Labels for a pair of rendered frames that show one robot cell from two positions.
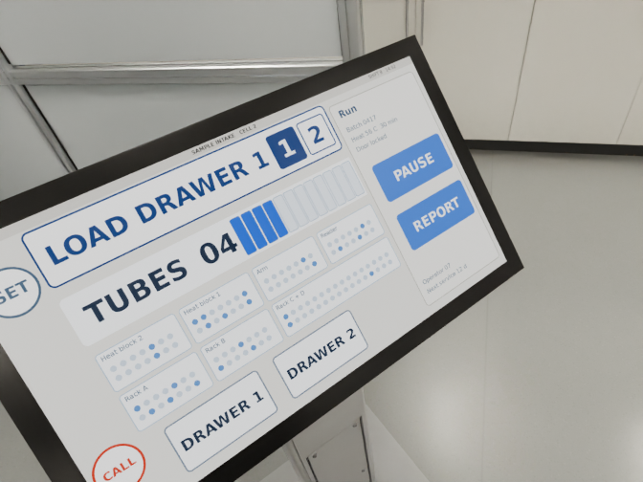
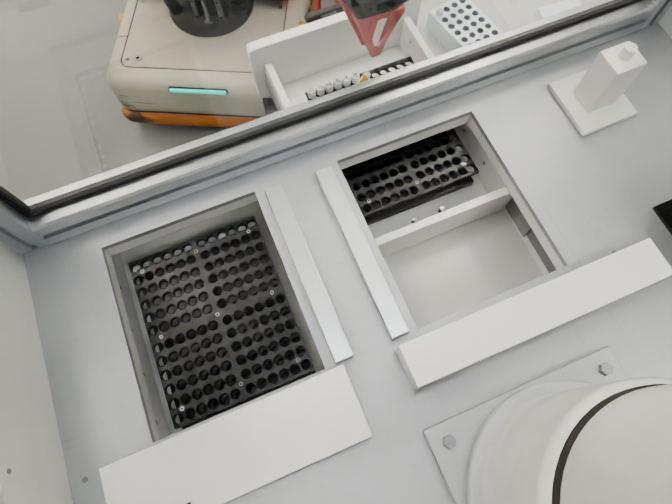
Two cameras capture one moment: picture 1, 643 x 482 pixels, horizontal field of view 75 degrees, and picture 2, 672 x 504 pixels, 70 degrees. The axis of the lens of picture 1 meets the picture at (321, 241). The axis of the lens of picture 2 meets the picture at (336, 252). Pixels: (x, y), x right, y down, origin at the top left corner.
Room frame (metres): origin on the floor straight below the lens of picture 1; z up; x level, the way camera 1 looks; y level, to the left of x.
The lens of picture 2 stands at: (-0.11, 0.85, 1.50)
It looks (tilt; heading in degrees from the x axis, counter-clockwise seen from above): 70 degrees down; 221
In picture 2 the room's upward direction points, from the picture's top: 2 degrees counter-clockwise
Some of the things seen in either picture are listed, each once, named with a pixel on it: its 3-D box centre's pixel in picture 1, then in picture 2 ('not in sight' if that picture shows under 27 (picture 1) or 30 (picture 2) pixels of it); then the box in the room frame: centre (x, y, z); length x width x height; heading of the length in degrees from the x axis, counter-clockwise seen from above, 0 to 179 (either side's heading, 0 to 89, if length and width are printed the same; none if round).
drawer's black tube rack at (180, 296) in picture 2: not in sight; (223, 319); (-0.12, 0.64, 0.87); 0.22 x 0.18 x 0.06; 62
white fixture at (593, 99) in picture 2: not in sight; (609, 76); (-0.66, 0.85, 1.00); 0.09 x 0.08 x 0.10; 62
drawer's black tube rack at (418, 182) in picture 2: not in sight; (387, 142); (-0.47, 0.64, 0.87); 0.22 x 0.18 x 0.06; 62
